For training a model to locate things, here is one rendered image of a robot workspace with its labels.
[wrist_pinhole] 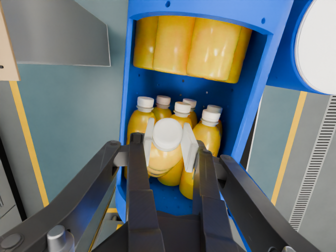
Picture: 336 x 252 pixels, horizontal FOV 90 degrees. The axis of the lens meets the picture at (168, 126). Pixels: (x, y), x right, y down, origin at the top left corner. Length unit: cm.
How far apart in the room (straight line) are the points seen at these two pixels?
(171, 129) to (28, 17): 65
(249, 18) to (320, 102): 183
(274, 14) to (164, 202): 43
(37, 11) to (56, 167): 151
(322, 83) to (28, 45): 86
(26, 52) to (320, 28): 81
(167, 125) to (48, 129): 171
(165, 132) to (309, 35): 44
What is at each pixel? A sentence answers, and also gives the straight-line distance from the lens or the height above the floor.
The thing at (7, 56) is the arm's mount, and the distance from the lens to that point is 61.
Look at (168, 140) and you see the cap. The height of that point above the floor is 128.
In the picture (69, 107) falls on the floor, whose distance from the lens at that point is 172.
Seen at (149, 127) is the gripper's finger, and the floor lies 130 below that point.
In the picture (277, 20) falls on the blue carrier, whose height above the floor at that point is 121.
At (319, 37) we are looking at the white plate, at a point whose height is 104.
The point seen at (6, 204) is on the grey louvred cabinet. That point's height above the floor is 18.
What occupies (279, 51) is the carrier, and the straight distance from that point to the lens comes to 59.
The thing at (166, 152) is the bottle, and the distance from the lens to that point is 24.
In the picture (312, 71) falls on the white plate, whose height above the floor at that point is 104.
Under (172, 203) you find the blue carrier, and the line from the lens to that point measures 48.
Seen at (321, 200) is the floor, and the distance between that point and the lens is 269.
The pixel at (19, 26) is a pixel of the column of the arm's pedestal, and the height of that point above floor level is 89.
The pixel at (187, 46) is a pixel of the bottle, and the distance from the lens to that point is 32.
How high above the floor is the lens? 147
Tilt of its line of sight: 71 degrees down
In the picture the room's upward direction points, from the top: 176 degrees clockwise
